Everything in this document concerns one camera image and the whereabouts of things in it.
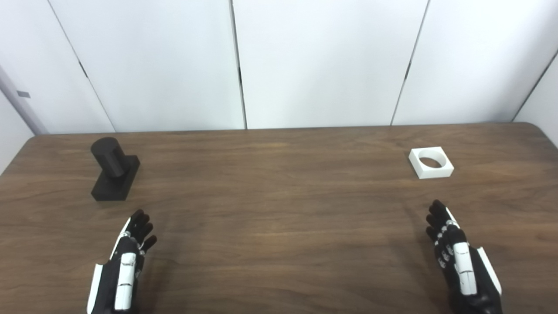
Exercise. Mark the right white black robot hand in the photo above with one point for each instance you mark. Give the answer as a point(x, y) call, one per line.
point(463, 266)

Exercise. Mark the white square piece with hole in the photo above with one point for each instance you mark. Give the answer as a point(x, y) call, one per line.
point(431, 173)

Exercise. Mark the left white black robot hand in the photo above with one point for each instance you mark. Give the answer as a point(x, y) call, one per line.
point(123, 270)

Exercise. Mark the small grey wall tag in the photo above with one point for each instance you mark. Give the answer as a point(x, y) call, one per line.
point(23, 94)

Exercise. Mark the grey wall corner post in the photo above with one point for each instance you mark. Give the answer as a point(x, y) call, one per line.
point(19, 104)

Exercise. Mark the black peg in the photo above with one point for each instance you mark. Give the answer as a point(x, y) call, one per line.
point(112, 174)

